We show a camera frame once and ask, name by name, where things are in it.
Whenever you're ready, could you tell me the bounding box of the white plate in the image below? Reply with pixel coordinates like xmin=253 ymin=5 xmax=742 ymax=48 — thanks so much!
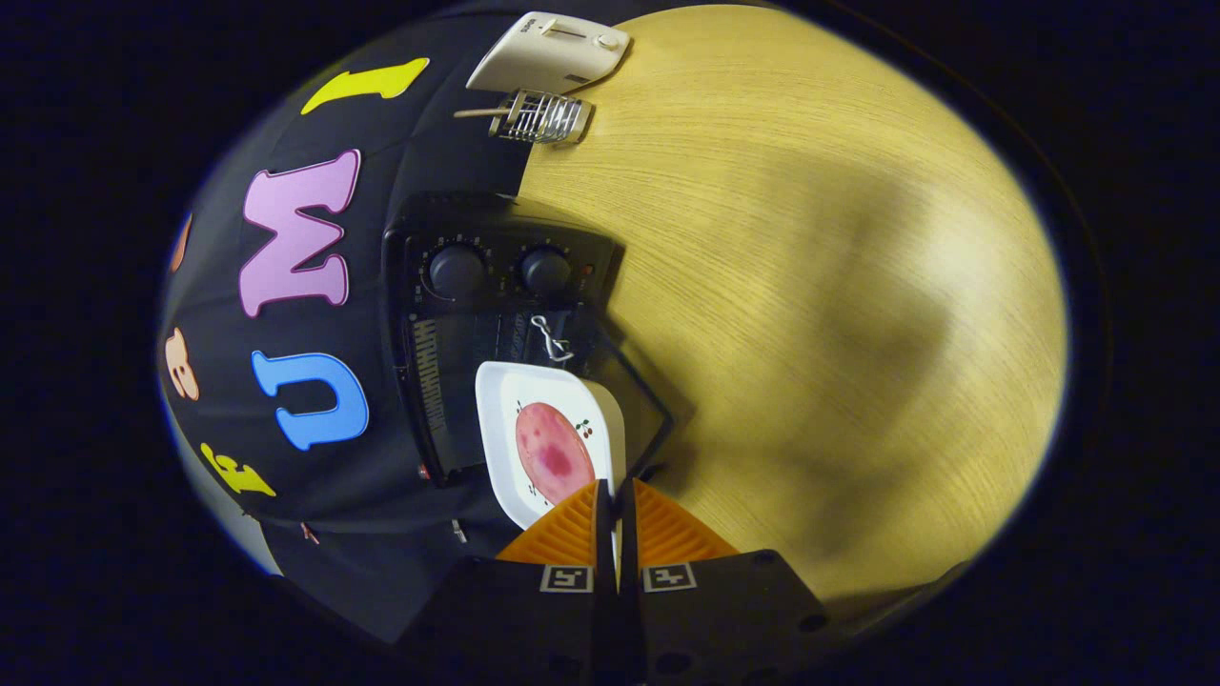
xmin=475 ymin=361 xmax=627 ymax=531

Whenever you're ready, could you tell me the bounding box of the white toaster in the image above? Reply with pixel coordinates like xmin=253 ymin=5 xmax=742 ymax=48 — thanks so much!
xmin=465 ymin=11 xmax=632 ymax=94

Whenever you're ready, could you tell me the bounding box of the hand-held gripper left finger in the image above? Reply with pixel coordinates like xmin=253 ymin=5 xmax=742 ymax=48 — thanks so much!
xmin=396 ymin=479 xmax=620 ymax=686

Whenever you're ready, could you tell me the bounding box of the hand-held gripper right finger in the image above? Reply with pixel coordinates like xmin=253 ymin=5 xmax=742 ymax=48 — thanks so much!
xmin=620 ymin=478 xmax=830 ymax=686

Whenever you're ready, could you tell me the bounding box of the wire mesh holder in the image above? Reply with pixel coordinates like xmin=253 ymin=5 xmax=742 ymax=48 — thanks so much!
xmin=489 ymin=89 xmax=594 ymax=146

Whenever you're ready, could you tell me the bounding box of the black toaster oven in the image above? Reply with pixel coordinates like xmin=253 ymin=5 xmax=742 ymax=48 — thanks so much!
xmin=381 ymin=191 xmax=676 ymax=489

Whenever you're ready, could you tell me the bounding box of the pink ham slice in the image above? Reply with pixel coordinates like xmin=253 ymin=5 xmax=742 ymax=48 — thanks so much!
xmin=515 ymin=402 xmax=597 ymax=506

